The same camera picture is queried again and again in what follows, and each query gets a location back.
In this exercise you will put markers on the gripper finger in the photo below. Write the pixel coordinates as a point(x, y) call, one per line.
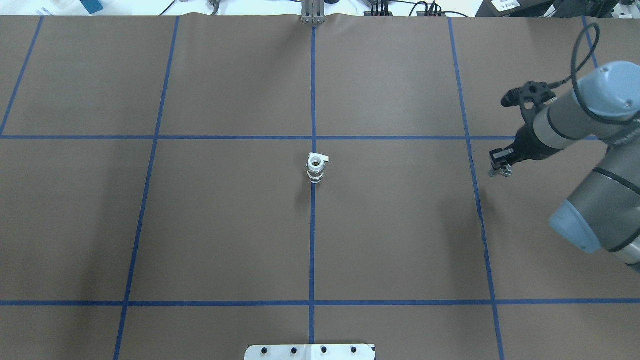
point(500, 159)

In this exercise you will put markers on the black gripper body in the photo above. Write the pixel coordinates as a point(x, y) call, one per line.
point(525, 143)

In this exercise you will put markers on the white PPR valve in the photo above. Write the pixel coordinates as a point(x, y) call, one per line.
point(315, 166)

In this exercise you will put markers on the metal pipe fitting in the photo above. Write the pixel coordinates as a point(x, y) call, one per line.
point(504, 172)

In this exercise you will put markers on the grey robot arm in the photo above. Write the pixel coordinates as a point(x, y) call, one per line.
point(601, 214)

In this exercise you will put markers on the black device with label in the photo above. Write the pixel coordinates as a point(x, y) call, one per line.
point(517, 8)

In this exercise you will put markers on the teal box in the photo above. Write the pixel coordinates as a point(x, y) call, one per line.
point(92, 6)

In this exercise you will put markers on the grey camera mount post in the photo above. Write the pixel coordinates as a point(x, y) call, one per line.
point(313, 12)

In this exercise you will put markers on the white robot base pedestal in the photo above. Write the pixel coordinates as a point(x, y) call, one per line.
point(338, 351)

